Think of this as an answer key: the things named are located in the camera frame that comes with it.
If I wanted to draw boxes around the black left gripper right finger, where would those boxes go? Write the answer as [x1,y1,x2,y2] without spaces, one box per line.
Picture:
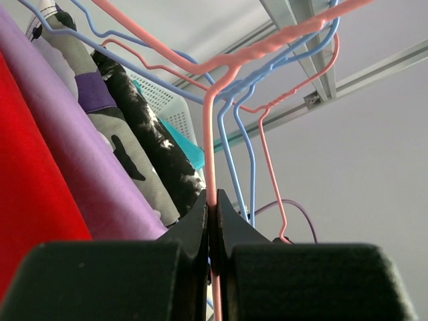
[217,190,417,320]

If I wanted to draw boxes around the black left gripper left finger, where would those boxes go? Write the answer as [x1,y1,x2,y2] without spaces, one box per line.
[1,193,209,320]

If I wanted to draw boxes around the teal trousers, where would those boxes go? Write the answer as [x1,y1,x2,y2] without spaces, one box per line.
[160,119,205,171]

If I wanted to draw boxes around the red trousers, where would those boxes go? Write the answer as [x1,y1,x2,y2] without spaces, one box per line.
[1,60,92,295]

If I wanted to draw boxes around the white plastic mesh basket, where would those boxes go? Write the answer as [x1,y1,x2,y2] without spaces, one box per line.
[127,72,198,145]

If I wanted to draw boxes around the pink wire hanger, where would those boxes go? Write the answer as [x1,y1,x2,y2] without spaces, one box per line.
[101,31,341,245]
[90,0,385,321]

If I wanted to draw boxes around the light blue wire hanger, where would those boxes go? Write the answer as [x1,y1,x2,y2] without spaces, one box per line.
[207,298,214,310]

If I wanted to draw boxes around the black white patterned trousers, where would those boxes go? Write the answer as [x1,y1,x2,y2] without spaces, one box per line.
[91,50,205,218]

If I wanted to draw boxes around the lilac purple trousers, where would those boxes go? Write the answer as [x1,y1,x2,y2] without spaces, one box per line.
[1,7,167,240]

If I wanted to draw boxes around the blue hanger with lilac trousers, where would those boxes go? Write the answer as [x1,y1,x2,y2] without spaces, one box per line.
[16,0,342,221]

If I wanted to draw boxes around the blue hanger with patterned trousers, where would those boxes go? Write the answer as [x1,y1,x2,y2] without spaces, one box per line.
[71,1,340,227]

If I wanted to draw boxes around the grey purple patterned trousers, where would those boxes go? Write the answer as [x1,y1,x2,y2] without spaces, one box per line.
[27,1,179,226]

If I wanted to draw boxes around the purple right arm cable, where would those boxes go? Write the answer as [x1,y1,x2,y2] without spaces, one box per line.
[247,199,318,244]

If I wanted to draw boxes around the aluminium frame structure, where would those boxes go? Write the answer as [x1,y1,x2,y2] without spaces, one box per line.
[173,0,428,154]

